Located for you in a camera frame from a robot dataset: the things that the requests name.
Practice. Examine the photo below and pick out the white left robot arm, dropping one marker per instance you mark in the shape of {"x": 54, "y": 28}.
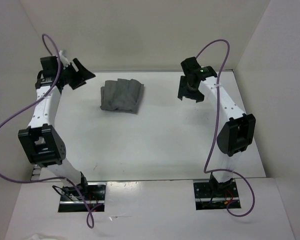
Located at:
{"x": 70, "y": 177}

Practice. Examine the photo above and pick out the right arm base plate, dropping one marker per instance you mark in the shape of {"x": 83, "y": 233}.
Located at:
{"x": 207, "y": 199}

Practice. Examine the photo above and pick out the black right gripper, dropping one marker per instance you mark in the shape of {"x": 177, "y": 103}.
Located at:
{"x": 182, "y": 91}

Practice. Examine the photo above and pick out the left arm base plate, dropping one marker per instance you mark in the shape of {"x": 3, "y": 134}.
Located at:
{"x": 71, "y": 202}

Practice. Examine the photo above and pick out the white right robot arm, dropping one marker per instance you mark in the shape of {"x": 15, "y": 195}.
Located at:
{"x": 235, "y": 128}

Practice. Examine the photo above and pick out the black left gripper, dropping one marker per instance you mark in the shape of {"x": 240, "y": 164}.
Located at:
{"x": 84, "y": 74}

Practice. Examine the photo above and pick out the white crumpled cloth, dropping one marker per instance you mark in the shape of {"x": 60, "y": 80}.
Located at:
{"x": 41, "y": 236}

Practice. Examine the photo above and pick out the grey pleated skirt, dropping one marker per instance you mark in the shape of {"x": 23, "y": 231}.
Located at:
{"x": 122, "y": 95}

